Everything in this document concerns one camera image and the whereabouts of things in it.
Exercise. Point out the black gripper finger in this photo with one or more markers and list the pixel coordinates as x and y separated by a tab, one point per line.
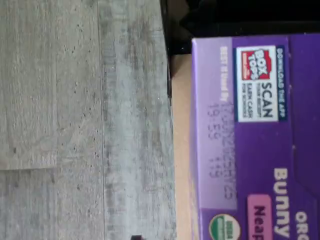
136	237
250	12

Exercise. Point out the purple box pink patch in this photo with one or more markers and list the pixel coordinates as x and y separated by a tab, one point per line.
250	150

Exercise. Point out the wooden shelf board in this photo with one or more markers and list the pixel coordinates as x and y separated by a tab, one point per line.
181	150

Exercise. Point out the black metal shelf frame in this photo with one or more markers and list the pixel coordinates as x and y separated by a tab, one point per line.
173	37

